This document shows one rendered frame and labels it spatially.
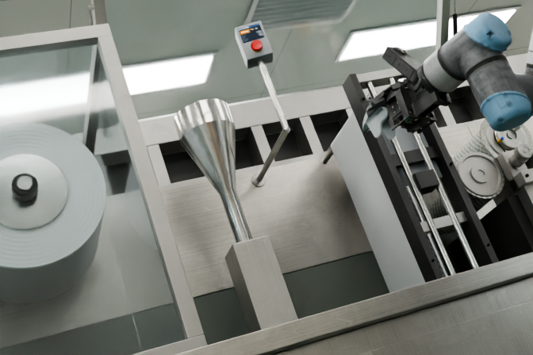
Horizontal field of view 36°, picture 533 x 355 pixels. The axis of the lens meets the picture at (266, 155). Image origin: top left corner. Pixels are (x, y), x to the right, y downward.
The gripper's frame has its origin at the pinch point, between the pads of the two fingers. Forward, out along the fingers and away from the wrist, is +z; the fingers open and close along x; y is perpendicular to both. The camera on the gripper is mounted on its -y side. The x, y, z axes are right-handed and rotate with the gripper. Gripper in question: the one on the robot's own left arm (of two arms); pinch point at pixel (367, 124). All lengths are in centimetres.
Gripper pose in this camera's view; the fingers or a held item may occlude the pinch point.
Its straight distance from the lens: 164.0
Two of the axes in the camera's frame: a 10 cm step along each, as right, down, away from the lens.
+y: 2.1, 8.7, -4.5
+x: 8.3, 0.8, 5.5
